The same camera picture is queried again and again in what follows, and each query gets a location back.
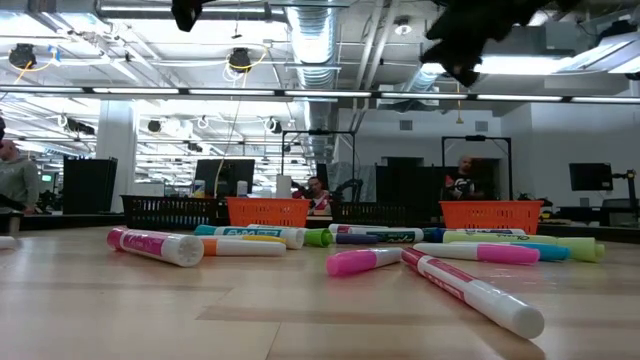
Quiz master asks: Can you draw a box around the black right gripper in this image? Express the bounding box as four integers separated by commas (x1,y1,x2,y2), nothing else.
418,0,572,89

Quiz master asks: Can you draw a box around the blue Expo marker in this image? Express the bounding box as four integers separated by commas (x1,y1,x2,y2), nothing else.
422,227,527,237

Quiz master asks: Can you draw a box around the maroon Expo marker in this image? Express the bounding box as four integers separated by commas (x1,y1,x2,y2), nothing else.
327,223,381,235

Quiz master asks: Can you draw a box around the teal Expo marker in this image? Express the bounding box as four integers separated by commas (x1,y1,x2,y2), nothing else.
193,224,306,251

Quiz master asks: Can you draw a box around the light green Expo marker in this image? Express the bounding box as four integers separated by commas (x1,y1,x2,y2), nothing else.
247,223,335,249

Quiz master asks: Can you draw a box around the magenta Expo marker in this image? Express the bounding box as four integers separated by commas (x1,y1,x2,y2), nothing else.
106,225,206,268

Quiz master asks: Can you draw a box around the yellow-green highlighter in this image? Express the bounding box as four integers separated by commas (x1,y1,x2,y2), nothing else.
441,229,607,264

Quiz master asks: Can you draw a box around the white marker pink cap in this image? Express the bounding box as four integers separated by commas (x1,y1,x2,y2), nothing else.
325,247,404,278
413,242,542,266

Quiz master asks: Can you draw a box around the long thin red marker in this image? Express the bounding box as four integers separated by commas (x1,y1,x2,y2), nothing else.
401,246,546,341

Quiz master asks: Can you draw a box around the person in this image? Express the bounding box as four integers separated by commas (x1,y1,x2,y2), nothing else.
298,175,332,216
0,139,41,217
443,155,489,202

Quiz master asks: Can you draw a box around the long LED light bar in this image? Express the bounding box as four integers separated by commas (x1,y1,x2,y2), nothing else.
0,85,640,105

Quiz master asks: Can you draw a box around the black computer monitor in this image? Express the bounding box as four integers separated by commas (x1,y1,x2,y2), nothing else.
193,158,256,199
568,162,615,192

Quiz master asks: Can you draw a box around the orange plastic basket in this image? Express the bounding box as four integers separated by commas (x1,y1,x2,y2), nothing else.
225,196,312,229
438,199,545,236

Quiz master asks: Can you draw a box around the black plastic basket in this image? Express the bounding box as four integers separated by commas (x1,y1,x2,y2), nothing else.
121,194,220,231
331,200,426,230

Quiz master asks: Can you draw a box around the black partition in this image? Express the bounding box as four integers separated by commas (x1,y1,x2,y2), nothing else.
62,156,119,215

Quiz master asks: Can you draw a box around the white paper towel roll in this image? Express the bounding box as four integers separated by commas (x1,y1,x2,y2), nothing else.
275,174,293,200

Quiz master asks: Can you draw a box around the long thin purple marker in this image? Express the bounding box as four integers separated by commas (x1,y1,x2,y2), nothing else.
335,233,380,246

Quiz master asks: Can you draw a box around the white marker blue cap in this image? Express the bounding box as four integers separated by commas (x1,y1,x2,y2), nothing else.
509,242,572,263

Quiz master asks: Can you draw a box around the white marker yellow cap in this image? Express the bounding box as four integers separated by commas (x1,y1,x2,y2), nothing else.
242,234,288,245

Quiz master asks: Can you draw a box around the white marker orange cap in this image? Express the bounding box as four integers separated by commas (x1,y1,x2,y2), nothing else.
201,237,288,258

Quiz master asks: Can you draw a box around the black cable reel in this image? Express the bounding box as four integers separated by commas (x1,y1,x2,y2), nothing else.
8,42,37,70
228,46,253,74

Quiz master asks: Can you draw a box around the silver ventilation duct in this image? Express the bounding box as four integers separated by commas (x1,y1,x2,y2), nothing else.
285,0,342,166

